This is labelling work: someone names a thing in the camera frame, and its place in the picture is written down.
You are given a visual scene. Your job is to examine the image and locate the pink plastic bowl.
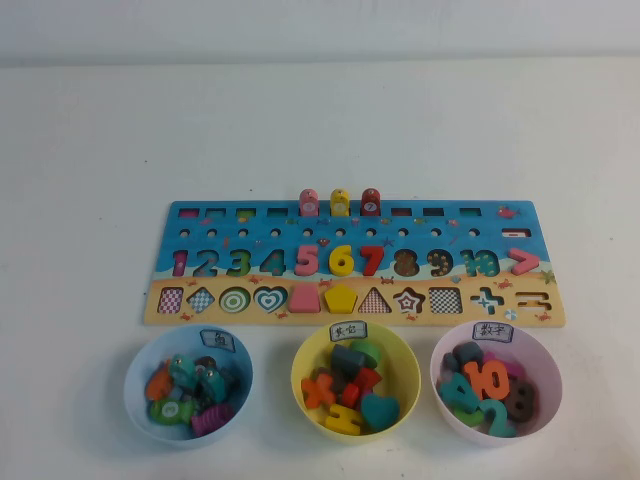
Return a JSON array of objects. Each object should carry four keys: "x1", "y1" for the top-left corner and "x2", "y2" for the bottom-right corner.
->
[{"x1": 429, "y1": 319, "x2": 564, "y2": 448}]

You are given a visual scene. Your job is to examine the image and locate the purple wooden fish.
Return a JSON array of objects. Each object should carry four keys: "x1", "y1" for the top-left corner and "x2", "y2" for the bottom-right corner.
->
[{"x1": 190, "y1": 404, "x2": 235, "y2": 438}]

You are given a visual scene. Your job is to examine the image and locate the pink trapezoid piece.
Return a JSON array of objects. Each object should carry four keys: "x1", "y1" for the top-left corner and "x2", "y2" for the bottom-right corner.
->
[{"x1": 288, "y1": 285, "x2": 322, "y2": 315}]

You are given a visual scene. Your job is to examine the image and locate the green round piece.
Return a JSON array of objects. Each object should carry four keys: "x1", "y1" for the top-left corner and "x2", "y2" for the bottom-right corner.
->
[{"x1": 348, "y1": 338, "x2": 383, "y2": 369}]

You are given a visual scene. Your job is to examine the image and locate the orange number ten piece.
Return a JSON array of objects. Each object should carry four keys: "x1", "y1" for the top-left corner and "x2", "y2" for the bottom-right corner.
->
[{"x1": 462, "y1": 357, "x2": 511, "y2": 401}]

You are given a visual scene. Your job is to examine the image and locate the orange cross piece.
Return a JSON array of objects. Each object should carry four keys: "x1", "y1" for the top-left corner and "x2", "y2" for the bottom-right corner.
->
[{"x1": 301, "y1": 375, "x2": 337, "y2": 409}]

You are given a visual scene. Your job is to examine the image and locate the teal heart piece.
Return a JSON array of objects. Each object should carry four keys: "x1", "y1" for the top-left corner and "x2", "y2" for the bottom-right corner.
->
[{"x1": 359, "y1": 393, "x2": 401, "y2": 434}]

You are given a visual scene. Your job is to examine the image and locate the teal wooden fish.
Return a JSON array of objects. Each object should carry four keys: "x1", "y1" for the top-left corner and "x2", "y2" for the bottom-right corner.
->
[
  {"x1": 167, "y1": 353, "x2": 200, "y2": 391},
  {"x1": 197, "y1": 367, "x2": 234, "y2": 404}
]

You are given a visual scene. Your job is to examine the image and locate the yellow pentagon piece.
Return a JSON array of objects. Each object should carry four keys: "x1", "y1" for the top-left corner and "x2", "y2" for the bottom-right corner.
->
[{"x1": 323, "y1": 286, "x2": 360, "y2": 315}]

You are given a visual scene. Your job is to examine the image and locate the brown number eight piece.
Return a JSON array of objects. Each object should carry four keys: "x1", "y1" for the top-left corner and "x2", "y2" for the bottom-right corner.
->
[{"x1": 504, "y1": 380, "x2": 536, "y2": 424}]

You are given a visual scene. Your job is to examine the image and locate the magenta number piece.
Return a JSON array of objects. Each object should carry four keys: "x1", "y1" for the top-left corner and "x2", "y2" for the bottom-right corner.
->
[{"x1": 482, "y1": 351, "x2": 524, "y2": 381}]

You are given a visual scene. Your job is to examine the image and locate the dark teal shape block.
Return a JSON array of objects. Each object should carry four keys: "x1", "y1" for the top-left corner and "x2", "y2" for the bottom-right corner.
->
[{"x1": 329, "y1": 344, "x2": 364, "y2": 381}]

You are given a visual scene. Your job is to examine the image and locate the green number piece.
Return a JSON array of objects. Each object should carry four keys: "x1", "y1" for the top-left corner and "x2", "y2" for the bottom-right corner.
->
[{"x1": 452, "y1": 404, "x2": 481, "y2": 426}]

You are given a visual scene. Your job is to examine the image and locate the red fish peg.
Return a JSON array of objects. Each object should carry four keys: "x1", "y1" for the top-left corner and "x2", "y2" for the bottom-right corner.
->
[{"x1": 360, "y1": 187, "x2": 383, "y2": 218}]

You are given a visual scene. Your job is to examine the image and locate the yellow plastic bowl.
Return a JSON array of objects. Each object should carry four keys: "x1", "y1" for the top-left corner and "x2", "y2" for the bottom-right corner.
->
[{"x1": 290, "y1": 320, "x2": 422, "y2": 444}]

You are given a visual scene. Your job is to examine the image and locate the one-character handwritten paper label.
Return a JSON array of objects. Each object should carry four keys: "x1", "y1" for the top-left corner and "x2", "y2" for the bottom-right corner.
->
[{"x1": 199, "y1": 328, "x2": 237, "y2": 353}]

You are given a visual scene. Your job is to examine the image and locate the ocean themed wooden puzzle board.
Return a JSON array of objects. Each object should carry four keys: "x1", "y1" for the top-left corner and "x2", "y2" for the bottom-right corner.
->
[{"x1": 143, "y1": 199, "x2": 568, "y2": 327}]

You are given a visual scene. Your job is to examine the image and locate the pink number five piece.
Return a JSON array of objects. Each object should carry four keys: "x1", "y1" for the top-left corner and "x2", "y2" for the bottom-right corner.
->
[{"x1": 293, "y1": 243, "x2": 321, "y2": 277}]

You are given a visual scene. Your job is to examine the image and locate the two-character handwritten paper label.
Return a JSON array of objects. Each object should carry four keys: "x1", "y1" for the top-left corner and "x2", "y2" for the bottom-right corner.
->
[
  {"x1": 328, "y1": 322, "x2": 369, "y2": 344},
  {"x1": 472, "y1": 321, "x2": 516, "y2": 345}
]

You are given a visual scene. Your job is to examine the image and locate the yellow fish peg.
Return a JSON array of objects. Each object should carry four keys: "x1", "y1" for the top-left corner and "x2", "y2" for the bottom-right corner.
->
[{"x1": 329, "y1": 188, "x2": 351, "y2": 218}]

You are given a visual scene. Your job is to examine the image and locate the green fish numbered three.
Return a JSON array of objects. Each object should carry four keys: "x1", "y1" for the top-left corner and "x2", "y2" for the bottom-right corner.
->
[{"x1": 149, "y1": 398, "x2": 194, "y2": 426}]

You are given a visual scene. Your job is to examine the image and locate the pink greater-than sign piece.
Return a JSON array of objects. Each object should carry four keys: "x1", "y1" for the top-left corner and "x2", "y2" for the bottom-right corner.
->
[{"x1": 507, "y1": 248, "x2": 543, "y2": 275}]

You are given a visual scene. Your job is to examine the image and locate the blue number two piece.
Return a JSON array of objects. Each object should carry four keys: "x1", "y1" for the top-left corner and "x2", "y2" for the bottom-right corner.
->
[{"x1": 472, "y1": 398, "x2": 517, "y2": 439}]

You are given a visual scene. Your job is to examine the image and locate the yellow number six piece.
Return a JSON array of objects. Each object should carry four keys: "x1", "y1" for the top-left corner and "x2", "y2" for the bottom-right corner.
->
[{"x1": 328, "y1": 243, "x2": 356, "y2": 276}]

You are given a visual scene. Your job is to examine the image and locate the light blue plastic bowl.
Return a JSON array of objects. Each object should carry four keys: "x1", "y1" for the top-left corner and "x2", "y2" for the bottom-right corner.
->
[{"x1": 123, "y1": 325, "x2": 255, "y2": 441}]

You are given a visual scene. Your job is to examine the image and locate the dark grey number piece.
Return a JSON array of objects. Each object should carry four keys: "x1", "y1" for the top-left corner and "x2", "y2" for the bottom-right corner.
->
[{"x1": 452, "y1": 342, "x2": 484, "y2": 369}]

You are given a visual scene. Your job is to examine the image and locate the orange wooden fish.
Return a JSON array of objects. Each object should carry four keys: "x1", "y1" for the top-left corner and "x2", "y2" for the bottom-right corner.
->
[{"x1": 144, "y1": 363, "x2": 175, "y2": 401}]

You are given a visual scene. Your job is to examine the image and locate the red number seven piece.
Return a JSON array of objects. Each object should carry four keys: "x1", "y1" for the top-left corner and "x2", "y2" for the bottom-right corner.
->
[{"x1": 359, "y1": 244, "x2": 387, "y2": 277}]

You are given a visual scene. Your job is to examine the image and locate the teal number four piece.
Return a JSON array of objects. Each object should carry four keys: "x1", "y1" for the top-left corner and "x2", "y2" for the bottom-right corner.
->
[{"x1": 438, "y1": 374, "x2": 484, "y2": 414}]

